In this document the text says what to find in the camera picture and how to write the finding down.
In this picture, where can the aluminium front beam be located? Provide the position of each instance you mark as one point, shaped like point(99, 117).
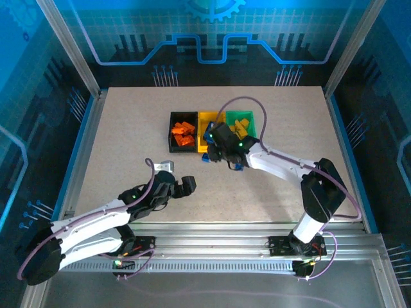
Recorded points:
point(208, 240)

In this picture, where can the green plastic bin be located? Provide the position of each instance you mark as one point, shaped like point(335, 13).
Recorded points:
point(252, 122)

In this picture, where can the aluminium frame post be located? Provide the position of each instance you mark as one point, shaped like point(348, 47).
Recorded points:
point(353, 48)
point(71, 48)

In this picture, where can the blue two-by-four lego brick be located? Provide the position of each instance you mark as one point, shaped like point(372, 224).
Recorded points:
point(210, 125)

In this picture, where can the tall yellow lego brick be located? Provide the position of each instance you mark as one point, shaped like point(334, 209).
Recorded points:
point(239, 133)

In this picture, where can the yellow plastic bin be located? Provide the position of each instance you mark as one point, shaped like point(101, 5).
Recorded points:
point(204, 117)

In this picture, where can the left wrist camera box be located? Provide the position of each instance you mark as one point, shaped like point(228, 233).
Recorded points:
point(165, 165)

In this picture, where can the aluminium side rail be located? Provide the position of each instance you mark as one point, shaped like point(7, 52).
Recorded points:
point(84, 144)
point(339, 128)

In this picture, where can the blue two-by-two lego brick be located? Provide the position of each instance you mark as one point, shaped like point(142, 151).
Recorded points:
point(204, 158)
point(237, 167)

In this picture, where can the small controller board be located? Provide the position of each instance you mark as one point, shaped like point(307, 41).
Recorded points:
point(126, 265)
point(300, 268)

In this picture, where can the yellow two-by-two lego brick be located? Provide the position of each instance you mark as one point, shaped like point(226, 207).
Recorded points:
point(244, 123)

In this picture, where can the black plastic bin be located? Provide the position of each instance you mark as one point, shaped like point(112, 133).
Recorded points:
point(173, 117)

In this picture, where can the orange two-by-four lego brick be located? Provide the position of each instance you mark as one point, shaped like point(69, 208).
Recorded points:
point(190, 127)
point(180, 140)
point(190, 140)
point(177, 130)

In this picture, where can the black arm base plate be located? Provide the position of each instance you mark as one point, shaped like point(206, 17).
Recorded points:
point(277, 245)
point(146, 244)

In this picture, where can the grey metal front panel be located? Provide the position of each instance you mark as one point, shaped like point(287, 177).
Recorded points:
point(208, 288)

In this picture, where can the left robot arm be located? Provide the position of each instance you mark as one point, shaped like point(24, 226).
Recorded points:
point(90, 221)

